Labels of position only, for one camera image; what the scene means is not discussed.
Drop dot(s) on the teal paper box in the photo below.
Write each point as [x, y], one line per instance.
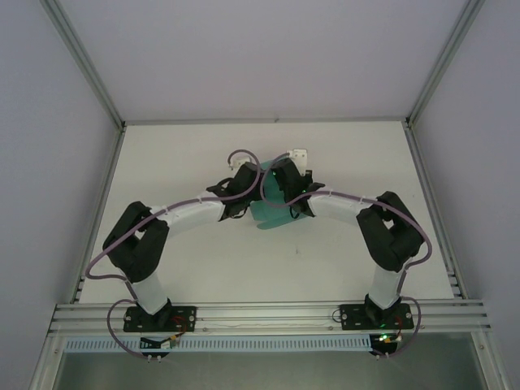
[266, 213]

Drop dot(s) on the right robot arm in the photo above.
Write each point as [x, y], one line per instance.
[390, 239]

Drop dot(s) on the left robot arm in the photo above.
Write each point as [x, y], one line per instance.
[138, 243]

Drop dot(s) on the grey metal panel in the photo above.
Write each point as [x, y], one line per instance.
[264, 373]

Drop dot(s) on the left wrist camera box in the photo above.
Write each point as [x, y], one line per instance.
[235, 163]

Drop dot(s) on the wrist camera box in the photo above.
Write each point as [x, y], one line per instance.
[300, 156]
[235, 163]

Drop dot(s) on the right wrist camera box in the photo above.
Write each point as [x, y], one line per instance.
[300, 156]

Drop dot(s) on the aluminium table edge rail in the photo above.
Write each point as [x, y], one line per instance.
[264, 120]
[106, 183]
[428, 183]

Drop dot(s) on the aluminium mounting rail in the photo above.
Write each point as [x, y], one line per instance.
[264, 315]

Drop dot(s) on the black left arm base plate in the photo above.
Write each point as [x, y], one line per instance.
[187, 315]

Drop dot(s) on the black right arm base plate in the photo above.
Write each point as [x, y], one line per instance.
[353, 317]

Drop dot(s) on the aluminium frame post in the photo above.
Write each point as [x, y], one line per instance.
[84, 61]
[445, 61]

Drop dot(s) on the aluminium frame leg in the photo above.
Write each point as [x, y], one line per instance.
[489, 365]
[44, 365]

